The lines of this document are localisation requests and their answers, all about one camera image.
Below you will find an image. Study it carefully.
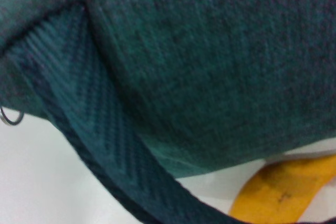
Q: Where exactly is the dark teal fabric lunch bag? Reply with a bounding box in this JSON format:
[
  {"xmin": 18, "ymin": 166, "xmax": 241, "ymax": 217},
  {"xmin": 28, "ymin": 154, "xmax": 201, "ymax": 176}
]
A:
[{"xmin": 0, "ymin": 0, "xmax": 336, "ymax": 224}]

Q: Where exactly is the yellow banana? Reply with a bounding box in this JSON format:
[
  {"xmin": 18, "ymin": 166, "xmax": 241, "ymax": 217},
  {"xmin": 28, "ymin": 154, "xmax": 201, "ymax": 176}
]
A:
[{"xmin": 229, "ymin": 155, "xmax": 336, "ymax": 222}]

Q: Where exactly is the silver zipper pull ring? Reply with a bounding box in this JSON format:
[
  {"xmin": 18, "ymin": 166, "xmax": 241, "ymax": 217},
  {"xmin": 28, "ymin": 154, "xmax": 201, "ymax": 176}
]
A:
[{"xmin": 0, "ymin": 105, "xmax": 25, "ymax": 126}]

